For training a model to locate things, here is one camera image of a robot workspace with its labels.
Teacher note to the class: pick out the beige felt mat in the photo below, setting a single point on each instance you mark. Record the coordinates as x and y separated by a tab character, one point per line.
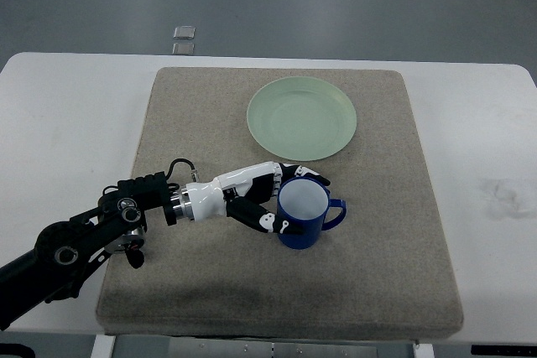
383	274

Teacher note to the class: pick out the metal table frame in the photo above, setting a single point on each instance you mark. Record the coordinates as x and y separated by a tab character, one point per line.
105	346

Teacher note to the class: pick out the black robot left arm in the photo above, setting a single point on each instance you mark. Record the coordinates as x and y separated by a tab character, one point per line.
67	253

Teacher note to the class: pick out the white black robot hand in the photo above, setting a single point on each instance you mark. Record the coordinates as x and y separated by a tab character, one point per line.
240	194

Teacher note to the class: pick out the upper floor socket plate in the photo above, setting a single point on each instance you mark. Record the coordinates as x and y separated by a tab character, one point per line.
184	32

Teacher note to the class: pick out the light green plate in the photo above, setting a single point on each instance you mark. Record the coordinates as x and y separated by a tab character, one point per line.
301	118

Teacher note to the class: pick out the blue enamel cup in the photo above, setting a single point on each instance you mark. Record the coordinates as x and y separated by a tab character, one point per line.
307	204

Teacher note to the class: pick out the floor socket plate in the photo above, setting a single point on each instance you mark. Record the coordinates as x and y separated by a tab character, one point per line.
183	48
184	32

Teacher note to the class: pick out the lower floor socket plate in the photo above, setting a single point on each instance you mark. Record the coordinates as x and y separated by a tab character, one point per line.
183	48

